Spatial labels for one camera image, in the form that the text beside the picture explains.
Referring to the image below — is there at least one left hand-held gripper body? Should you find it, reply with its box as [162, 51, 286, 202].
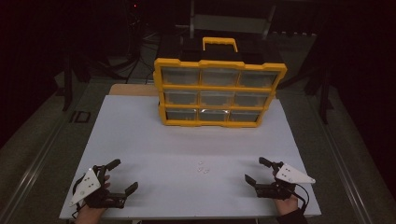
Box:
[68, 164, 127, 209]

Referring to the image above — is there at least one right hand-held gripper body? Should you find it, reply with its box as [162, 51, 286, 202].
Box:
[254, 161, 317, 201]

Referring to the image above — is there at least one yellow black organizer cabinet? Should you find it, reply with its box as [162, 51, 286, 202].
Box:
[152, 36, 288, 129]

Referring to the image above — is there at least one person's left hand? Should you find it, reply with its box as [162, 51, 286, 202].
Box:
[74, 175, 112, 224]

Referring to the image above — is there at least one person's right hand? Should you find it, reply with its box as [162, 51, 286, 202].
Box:
[274, 196, 299, 217]

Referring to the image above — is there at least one white table board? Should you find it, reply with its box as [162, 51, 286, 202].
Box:
[59, 94, 322, 220]

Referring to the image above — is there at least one black stand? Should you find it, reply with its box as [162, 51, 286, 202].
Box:
[60, 46, 94, 112]
[303, 59, 335, 125]

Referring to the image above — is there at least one grid of clear drawers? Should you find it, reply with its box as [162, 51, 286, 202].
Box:
[161, 66, 279, 123]

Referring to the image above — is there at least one grey metal stand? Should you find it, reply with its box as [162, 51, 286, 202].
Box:
[176, 0, 278, 40]

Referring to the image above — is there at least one left hand-held gripper cable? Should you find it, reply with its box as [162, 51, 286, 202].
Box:
[71, 174, 88, 218]

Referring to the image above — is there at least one hand-held gripper cable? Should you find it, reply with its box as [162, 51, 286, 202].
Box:
[293, 183, 311, 216]
[71, 174, 88, 218]

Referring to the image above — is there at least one right hand-held gripper cable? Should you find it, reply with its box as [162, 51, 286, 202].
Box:
[293, 183, 311, 216]

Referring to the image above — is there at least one metal floor rail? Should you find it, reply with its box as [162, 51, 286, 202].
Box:
[0, 118, 76, 224]
[307, 96, 377, 224]

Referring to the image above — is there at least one black floor cable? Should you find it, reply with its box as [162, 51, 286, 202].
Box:
[124, 55, 148, 85]

